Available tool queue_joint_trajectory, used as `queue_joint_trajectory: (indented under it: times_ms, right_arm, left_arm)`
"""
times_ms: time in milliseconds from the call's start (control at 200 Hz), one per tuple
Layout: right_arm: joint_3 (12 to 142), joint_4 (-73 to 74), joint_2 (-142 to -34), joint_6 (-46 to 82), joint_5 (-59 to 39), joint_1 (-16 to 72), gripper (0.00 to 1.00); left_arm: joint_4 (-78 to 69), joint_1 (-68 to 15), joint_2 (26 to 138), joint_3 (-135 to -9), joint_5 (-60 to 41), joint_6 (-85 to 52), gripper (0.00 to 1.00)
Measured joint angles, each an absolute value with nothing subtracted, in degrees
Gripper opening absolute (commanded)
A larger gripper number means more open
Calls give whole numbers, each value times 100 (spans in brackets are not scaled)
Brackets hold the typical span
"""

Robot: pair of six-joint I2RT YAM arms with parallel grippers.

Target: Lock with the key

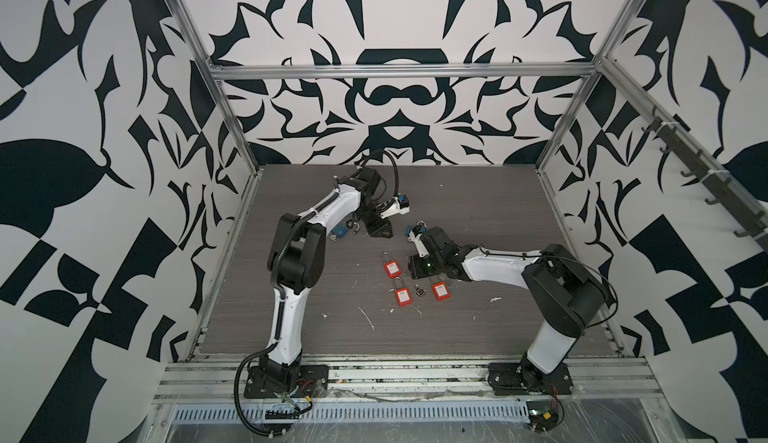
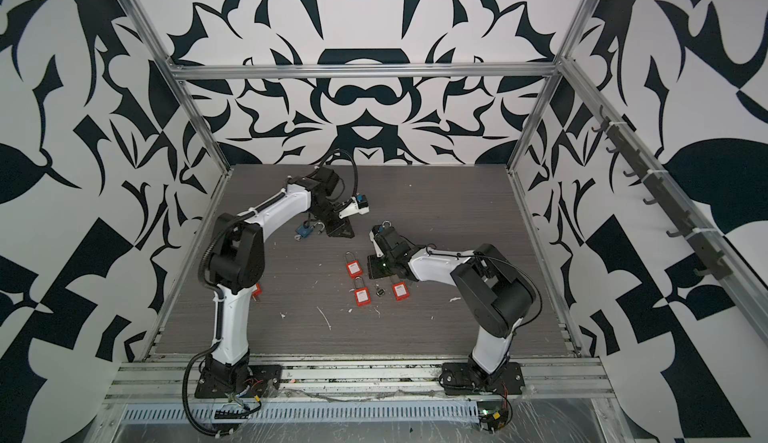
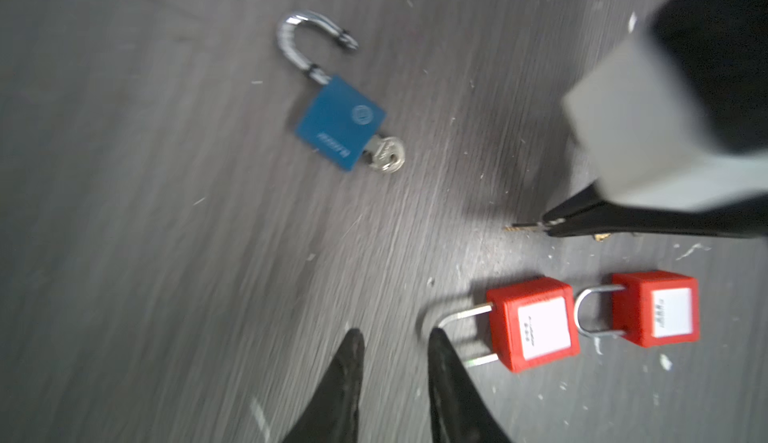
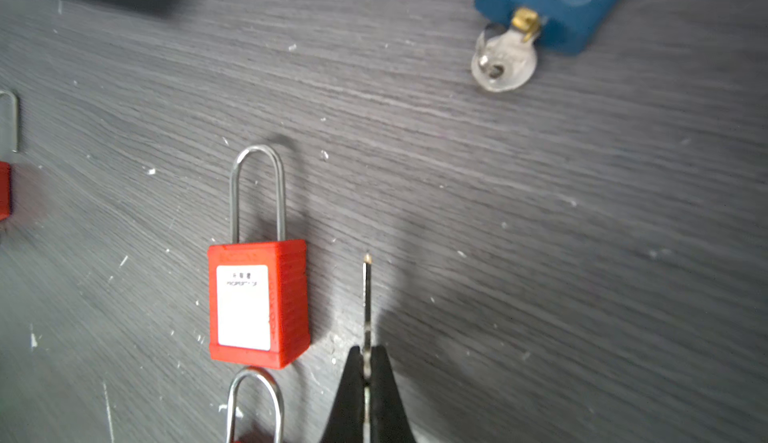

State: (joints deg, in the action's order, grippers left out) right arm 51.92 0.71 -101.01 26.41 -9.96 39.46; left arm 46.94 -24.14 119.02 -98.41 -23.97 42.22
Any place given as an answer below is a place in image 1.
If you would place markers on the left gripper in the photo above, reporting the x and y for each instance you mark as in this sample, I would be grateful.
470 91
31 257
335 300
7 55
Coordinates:
379 230

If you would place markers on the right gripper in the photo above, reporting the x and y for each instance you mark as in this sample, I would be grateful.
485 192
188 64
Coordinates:
415 269

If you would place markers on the red padlock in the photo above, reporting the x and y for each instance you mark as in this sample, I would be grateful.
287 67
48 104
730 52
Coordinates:
401 292
440 287
391 266

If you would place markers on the blue padlock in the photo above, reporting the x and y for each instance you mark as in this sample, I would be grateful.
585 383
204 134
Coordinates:
342 229
417 229

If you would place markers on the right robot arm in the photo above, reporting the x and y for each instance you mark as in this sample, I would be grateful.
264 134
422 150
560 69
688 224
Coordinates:
566 292

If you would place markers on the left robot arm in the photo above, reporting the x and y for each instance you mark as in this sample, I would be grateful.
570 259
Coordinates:
297 257

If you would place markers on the small electronics board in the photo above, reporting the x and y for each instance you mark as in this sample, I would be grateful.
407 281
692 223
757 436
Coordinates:
545 416

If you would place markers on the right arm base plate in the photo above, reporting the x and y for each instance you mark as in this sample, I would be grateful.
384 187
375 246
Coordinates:
524 378

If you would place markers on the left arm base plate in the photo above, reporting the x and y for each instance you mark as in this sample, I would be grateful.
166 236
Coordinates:
269 380

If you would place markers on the white slotted cable duct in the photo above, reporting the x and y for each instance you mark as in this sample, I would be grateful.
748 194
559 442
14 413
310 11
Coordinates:
515 412

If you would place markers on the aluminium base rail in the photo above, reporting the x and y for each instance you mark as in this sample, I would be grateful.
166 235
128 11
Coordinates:
211 380

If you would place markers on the black hook rail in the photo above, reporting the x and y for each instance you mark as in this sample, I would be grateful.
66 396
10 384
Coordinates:
701 167

